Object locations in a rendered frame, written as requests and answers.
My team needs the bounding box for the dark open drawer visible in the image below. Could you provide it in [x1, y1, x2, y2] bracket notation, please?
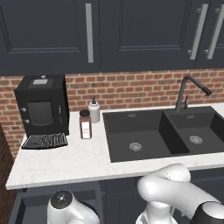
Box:
[8, 186, 103, 224]

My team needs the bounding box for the white soap dispenser bottle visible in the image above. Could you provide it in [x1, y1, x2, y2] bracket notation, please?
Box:
[87, 96, 101, 124]

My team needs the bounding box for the brown jar with black lid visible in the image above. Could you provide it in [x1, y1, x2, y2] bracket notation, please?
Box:
[79, 108, 93, 140]

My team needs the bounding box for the black double sink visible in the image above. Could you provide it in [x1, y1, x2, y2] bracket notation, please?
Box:
[101, 105, 224, 164]

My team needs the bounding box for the black coffee machine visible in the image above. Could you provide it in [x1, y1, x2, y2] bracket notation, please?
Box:
[13, 73, 71, 151]

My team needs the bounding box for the black kitchen tap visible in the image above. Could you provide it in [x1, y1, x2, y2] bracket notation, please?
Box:
[174, 74, 214, 113]

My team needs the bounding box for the dark base cupboard front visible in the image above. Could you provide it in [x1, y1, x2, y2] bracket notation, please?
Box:
[188, 167, 224, 205]
[104, 176, 142, 224]

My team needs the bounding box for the grey cupboard bar handle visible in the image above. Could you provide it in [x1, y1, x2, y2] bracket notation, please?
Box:
[84, 3, 95, 64]
[203, 3, 224, 60]
[186, 3, 210, 61]

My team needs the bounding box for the dark wall cupboard door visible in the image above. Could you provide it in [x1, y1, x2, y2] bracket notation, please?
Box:
[99, 0, 212, 74]
[194, 0, 224, 70]
[0, 0, 101, 76]

